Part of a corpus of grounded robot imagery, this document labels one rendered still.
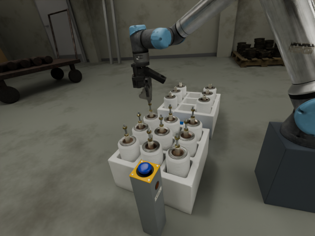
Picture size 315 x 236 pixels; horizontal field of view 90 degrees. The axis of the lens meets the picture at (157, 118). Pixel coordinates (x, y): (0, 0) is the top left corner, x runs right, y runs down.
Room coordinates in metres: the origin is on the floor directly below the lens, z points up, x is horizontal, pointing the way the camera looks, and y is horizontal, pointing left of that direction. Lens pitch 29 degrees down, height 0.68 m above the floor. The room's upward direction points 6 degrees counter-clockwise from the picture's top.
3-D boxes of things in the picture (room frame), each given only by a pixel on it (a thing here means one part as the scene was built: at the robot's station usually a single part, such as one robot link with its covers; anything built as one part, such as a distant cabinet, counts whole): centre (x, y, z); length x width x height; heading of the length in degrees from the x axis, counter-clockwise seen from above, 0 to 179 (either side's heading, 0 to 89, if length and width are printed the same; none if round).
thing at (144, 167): (0.34, 0.05, 0.32); 0.04 x 0.04 x 0.02
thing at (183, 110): (1.11, -0.27, 0.09); 0.39 x 0.39 x 0.18; 62
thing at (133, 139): (0.58, 0.14, 0.25); 0.08 x 0.08 x 0.01
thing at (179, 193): (0.63, -0.02, 0.09); 0.39 x 0.39 x 0.18; 62
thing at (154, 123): (0.79, 0.03, 0.16); 0.10 x 0.10 x 0.18
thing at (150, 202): (0.34, 0.05, 0.16); 0.07 x 0.07 x 0.31; 62
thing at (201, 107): (0.95, -0.32, 0.16); 0.10 x 0.10 x 0.18
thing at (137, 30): (0.79, 0.05, 0.65); 0.09 x 0.08 x 0.11; 47
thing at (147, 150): (0.53, 0.04, 0.25); 0.08 x 0.08 x 0.01
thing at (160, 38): (0.74, -0.04, 0.65); 0.11 x 0.11 x 0.08; 47
